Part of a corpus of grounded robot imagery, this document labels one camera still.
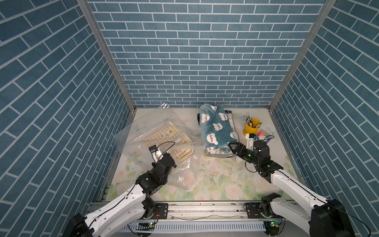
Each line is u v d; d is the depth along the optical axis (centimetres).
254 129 99
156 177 60
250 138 76
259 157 64
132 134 105
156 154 68
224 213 74
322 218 41
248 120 93
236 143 88
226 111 109
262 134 105
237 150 74
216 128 89
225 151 85
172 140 96
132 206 51
